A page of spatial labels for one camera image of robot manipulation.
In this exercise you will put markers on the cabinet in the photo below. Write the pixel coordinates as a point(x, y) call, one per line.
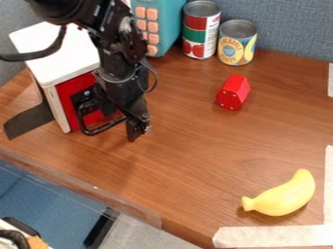
point(56, 55)

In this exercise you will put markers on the black tape strip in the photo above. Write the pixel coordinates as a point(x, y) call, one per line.
point(26, 120)

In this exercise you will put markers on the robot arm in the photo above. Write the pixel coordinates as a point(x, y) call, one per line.
point(115, 35)

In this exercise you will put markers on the teal toy with pink buttons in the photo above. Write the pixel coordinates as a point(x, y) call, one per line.
point(167, 22)

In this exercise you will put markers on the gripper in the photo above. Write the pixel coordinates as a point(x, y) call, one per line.
point(123, 94)

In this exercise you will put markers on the red block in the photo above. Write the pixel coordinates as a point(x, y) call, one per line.
point(234, 92)

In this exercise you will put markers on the red and green can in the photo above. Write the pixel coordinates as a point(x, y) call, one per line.
point(200, 32)

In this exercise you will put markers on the drawer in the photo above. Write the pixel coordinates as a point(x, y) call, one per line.
point(68, 92)

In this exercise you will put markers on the yellow toy banana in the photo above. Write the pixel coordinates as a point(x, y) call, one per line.
point(286, 197)

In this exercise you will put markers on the yellow can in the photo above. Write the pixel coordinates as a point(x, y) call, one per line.
point(237, 45)

